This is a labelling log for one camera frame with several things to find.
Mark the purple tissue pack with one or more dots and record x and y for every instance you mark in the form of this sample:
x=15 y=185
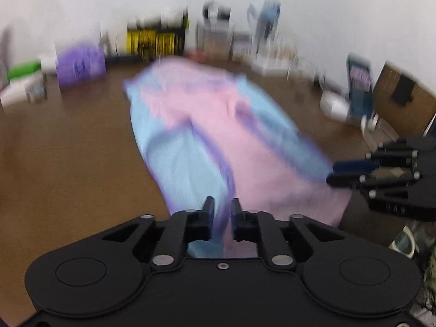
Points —
x=80 y=64

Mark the blue water bottle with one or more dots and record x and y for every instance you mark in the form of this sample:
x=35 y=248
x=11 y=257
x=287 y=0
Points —
x=267 y=17

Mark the smartphone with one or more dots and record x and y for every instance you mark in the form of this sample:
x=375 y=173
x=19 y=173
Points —
x=359 y=88

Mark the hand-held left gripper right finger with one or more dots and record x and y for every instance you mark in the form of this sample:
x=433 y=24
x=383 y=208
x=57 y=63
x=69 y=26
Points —
x=236 y=213

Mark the smartwatch on stand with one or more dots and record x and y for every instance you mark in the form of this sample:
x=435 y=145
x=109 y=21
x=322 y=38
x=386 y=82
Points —
x=218 y=12

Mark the wooden chair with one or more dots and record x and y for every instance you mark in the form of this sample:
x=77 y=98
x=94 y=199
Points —
x=385 y=88

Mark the white power strip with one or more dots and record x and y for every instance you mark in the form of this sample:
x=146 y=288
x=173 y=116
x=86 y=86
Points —
x=269 y=64

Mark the black cloth on chair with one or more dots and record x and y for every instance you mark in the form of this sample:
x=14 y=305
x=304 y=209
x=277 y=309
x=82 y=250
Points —
x=403 y=90

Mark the yellow and black carton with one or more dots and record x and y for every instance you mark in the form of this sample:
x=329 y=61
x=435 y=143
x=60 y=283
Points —
x=153 y=41

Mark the pink and blue mesh vest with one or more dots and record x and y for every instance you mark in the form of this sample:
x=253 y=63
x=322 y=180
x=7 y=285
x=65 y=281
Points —
x=211 y=126

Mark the white power bank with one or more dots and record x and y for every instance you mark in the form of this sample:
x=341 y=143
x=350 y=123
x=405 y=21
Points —
x=333 y=105

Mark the green box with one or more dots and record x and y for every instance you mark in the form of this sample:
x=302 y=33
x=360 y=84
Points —
x=24 y=69

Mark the clear food container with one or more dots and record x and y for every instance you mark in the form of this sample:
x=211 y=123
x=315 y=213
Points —
x=213 y=42

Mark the black cylindrical object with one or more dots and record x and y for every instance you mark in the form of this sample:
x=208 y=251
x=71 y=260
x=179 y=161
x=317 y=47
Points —
x=122 y=59

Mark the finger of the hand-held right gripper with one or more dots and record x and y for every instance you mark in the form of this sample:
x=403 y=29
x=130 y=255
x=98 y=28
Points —
x=354 y=167
x=340 y=180

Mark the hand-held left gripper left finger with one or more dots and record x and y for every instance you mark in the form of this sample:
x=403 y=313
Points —
x=208 y=211

